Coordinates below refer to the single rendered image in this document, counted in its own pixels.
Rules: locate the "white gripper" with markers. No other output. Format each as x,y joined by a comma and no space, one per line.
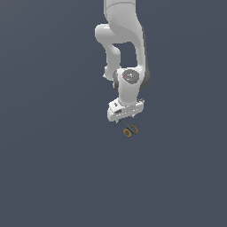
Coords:
125,109

